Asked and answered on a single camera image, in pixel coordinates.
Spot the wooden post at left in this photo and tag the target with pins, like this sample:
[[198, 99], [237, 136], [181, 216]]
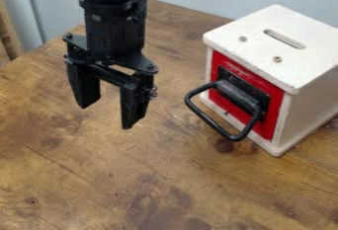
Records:
[[11, 47]]

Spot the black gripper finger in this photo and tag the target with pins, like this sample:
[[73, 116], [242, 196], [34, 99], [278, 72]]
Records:
[[134, 103]]

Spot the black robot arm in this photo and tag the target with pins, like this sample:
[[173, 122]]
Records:
[[107, 55]]

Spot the red drawer front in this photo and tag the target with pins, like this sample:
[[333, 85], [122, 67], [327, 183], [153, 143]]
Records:
[[246, 92]]

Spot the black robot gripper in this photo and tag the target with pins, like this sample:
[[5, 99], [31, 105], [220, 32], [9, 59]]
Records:
[[109, 53]]

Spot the white wooden box cabinet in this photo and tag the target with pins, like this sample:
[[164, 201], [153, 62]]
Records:
[[284, 55]]

